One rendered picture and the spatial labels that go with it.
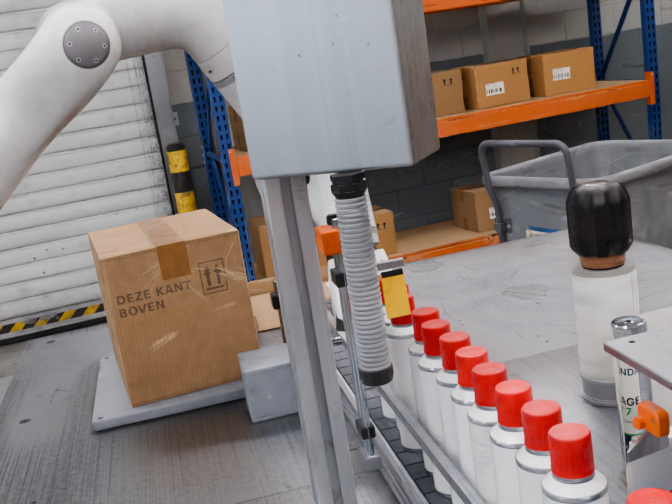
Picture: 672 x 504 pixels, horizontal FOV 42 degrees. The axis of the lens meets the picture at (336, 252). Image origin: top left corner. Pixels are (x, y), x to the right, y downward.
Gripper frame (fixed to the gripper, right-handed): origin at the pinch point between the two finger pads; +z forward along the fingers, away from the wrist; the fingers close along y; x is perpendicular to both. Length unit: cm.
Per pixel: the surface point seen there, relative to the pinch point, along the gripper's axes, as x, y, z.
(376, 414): -6.0, -3.3, 8.9
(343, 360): 17.0, -2.5, 0.5
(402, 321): -25.0, -1.1, -3.0
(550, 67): 344, 213, -140
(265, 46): -54, -15, -30
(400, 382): -22.3, -2.4, 4.5
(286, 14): -56, -13, -32
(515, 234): 202, 109, -32
